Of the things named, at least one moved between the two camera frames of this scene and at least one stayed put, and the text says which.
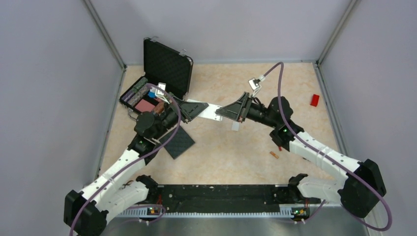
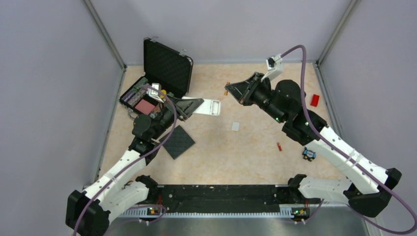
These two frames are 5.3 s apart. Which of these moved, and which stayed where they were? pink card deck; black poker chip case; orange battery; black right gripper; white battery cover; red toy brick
Moved: black right gripper; orange battery
Stayed: red toy brick; black poker chip case; pink card deck; white battery cover
